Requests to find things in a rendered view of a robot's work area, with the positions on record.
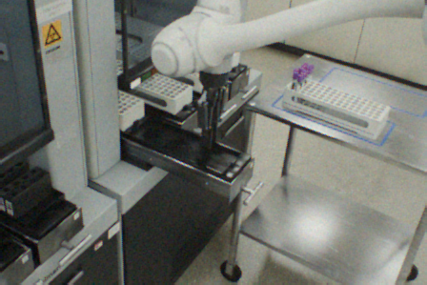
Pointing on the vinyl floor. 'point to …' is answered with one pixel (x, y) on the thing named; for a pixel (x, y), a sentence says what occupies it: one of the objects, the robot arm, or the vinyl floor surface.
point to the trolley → (326, 214)
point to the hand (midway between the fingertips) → (209, 133)
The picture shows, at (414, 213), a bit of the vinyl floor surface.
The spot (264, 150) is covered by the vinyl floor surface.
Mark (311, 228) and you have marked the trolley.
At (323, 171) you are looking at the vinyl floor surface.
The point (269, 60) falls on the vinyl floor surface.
